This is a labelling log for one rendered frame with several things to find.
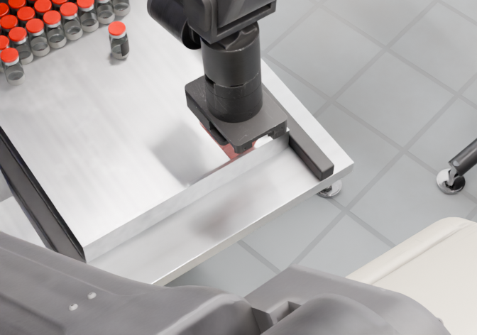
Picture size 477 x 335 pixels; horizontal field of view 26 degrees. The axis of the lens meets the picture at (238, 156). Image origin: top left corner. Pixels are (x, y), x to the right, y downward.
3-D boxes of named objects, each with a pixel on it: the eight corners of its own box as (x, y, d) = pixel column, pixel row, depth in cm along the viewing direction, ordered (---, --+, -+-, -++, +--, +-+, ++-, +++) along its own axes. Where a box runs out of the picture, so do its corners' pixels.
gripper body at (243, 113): (234, 70, 111) (231, 21, 106) (289, 129, 106) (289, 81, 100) (183, 97, 109) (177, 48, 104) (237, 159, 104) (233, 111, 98)
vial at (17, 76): (3, 77, 122) (-4, 52, 118) (20, 68, 122) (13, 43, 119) (12, 89, 121) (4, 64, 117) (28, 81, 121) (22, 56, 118)
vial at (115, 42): (108, 50, 124) (103, 27, 120) (123, 42, 125) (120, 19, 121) (117, 62, 123) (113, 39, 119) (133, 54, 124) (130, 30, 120)
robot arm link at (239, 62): (224, 53, 95) (271, 23, 97) (178, 14, 98) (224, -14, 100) (228, 102, 100) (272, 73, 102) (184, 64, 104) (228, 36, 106)
